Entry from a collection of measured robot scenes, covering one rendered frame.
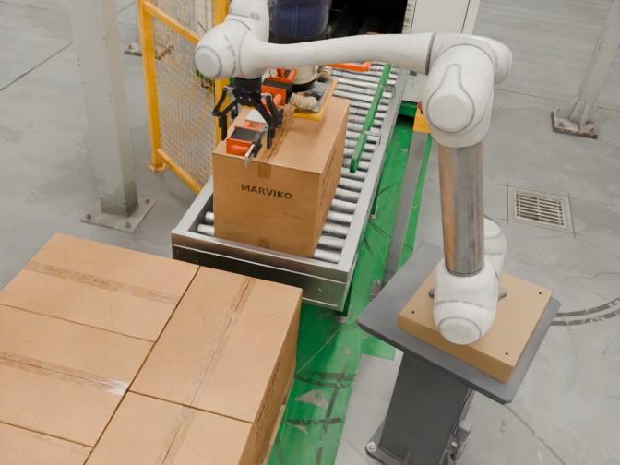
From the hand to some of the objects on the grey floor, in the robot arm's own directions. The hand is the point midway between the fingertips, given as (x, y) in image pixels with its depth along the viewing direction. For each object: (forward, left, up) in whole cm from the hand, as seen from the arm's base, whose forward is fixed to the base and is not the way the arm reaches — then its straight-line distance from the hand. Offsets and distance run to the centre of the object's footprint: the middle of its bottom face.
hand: (246, 139), depth 179 cm
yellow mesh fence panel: (+132, -61, -118) cm, 187 cm away
